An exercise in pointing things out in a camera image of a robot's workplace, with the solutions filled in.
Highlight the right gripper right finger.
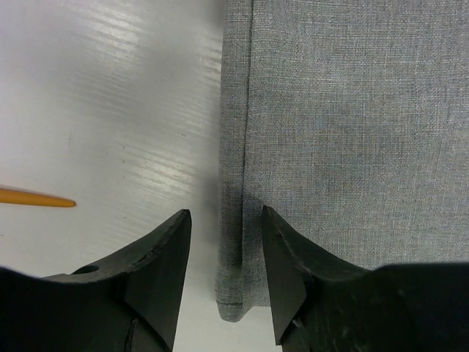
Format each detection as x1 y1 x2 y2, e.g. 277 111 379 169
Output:
262 207 468 351

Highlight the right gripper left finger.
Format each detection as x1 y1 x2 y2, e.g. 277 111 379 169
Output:
1 210 191 351

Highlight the grey cloth napkin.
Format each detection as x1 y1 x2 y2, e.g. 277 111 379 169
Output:
215 1 468 322

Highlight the orange plastic fork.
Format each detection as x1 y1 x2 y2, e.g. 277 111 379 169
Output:
0 188 76 208

